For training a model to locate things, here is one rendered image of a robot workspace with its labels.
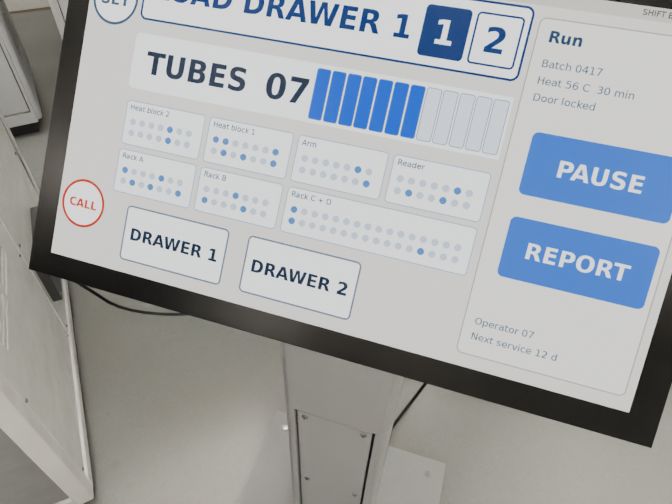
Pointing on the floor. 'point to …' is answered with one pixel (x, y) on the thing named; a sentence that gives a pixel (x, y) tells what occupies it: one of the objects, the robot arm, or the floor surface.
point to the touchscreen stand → (338, 440)
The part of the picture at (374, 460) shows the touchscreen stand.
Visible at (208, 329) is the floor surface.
